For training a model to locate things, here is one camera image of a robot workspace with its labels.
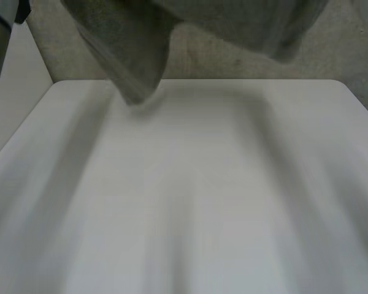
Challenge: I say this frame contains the grey towel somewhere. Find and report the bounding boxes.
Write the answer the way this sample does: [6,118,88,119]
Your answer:
[59,0,329,107]

